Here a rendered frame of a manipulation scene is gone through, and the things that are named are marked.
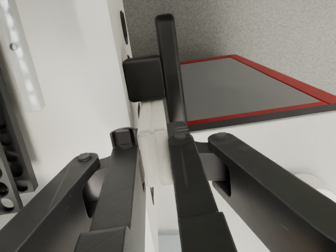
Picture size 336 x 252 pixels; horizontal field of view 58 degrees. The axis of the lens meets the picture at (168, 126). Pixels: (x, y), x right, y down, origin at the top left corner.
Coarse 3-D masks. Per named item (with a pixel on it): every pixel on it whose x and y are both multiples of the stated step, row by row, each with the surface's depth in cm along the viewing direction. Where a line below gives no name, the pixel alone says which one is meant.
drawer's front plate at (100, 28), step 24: (72, 0) 16; (96, 0) 16; (120, 0) 24; (96, 24) 16; (120, 24) 22; (96, 48) 17; (120, 48) 19; (96, 72) 17; (120, 72) 18; (96, 96) 18; (120, 96) 18; (120, 120) 18
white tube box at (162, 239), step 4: (160, 236) 41; (164, 236) 41; (168, 236) 41; (172, 236) 41; (176, 236) 41; (160, 240) 40; (164, 240) 40; (168, 240) 40; (172, 240) 40; (176, 240) 40; (160, 244) 40; (164, 244) 40; (168, 244) 40; (172, 244) 40; (176, 244) 40; (180, 244) 40; (160, 248) 39; (164, 248) 39; (168, 248) 39; (172, 248) 39; (176, 248) 39; (180, 248) 39
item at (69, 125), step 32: (32, 0) 24; (64, 0) 24; (0, 32) 25; (32, 32) 25; (64, 32) 25; (0, 64) 26; (64, 64) 26; (64, 96) 27; (32, 128) 28; (64, 128) 28; (96, 128) 28; (32, 160) 29; (64, 160) 29; (32, 192) 30; (0, 224) 27
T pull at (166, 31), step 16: (160, 16) 18; (160, 32) 18; (160, 48) 19; (176, 48) 19; (128, 64) 19; (144, 64) 19; (160, 64) 19; (176, 64) 19; (128, 80) 19; (144, 80) 19; (160, 80) 19; (176, 80) 19; (128, 96) 20; (144, 96) 20; (160, 96) 20; (176, 96) 20; (176, 112) 20
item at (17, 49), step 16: (0, 0) 23; (0, 16) 23; (16, 16) 24; (16, 32) 24; (16, 48) 24; (16, 64) 25; (32, 64) 25; (16, 80) 25; (32, 80) 25; (32, 96) 25
